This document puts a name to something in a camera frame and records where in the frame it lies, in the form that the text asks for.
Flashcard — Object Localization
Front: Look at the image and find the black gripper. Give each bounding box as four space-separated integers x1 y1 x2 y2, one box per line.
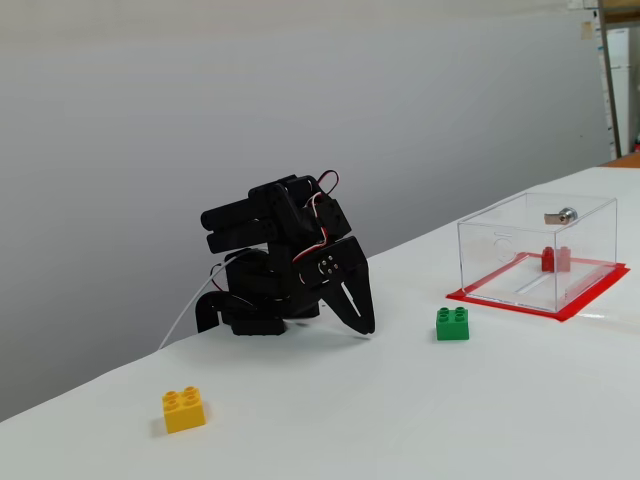
298 193 377 335

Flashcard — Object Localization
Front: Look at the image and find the red lego brick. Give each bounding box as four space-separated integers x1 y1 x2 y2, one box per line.
541 245 571 274

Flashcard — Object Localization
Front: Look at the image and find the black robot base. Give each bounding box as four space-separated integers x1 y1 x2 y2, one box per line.
194 247 324 337

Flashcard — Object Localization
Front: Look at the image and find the green lego brick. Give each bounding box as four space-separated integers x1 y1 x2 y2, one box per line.
435 306 471 342

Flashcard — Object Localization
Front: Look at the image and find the transparent plastic box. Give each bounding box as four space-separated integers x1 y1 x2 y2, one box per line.
457 192 619 315

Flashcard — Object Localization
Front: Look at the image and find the yellow lego brick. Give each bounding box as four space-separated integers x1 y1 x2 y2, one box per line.
161 385 208 434

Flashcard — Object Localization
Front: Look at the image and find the silver cam lock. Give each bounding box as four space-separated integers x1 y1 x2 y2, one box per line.
543 205 579 227

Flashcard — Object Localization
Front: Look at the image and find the brown wooden table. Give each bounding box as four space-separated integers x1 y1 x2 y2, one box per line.
602 152 640 169

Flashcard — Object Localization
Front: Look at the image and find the red white black servo wire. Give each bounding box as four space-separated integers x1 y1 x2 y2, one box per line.
292 169 341 266

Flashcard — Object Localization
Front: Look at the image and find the white cable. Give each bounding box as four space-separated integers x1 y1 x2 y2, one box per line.
158 252 251 351

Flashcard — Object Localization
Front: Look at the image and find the red tape frame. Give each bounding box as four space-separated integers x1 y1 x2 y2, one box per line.
445 252 631 324

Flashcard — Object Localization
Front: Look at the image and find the grey metal shelf post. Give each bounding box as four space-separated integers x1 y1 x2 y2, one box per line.
597 0 624 161

